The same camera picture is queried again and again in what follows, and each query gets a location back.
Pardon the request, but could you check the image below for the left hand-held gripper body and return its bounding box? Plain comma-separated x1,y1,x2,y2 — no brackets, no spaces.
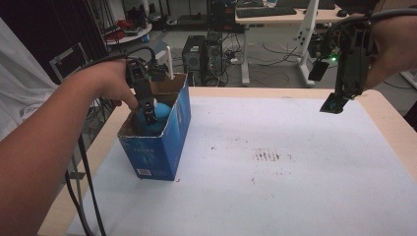
125,57,170,107

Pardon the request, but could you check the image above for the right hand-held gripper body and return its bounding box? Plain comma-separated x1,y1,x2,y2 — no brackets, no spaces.
308,19,376,99

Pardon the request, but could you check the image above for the blue cardboard box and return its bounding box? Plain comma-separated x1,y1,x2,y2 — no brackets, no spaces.
117,72,192,182

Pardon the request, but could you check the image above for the person's left hand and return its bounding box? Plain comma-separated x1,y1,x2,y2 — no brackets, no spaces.
69,58,141,113

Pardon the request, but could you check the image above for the white upright panel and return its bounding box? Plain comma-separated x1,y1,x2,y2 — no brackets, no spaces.
154,44,175,81

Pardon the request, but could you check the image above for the white round table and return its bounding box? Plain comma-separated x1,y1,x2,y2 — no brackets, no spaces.
103,22,153,46

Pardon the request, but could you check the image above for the white standing desk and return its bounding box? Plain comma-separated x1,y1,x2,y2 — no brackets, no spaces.
234,0,360,89

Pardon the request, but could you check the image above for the black computer tower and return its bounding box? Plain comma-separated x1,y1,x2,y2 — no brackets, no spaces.
205,29,228,87
181,34,208,87

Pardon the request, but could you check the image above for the black keyboard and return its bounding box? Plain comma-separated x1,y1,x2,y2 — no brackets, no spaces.
274,0,337,11
235,6,298,19

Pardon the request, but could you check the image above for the grey metal stand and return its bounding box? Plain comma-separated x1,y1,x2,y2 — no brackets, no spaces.
48,41,87,84

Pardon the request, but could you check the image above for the white table mat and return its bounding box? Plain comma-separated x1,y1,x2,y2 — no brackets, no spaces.
65,95,417,236

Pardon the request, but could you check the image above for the black equipment cabinet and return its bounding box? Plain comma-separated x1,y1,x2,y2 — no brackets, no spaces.
207,0,246,34

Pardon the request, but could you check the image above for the black curtain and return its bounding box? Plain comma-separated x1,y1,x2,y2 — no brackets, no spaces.
0,0,110,87

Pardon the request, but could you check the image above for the white cloth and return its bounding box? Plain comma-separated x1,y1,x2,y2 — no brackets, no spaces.
0,17,59,143

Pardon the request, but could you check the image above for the grey right gripper cable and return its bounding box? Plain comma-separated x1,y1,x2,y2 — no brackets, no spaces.
324,7,417,40

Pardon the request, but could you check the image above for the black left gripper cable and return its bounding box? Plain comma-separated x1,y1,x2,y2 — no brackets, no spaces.
64,45,158,236

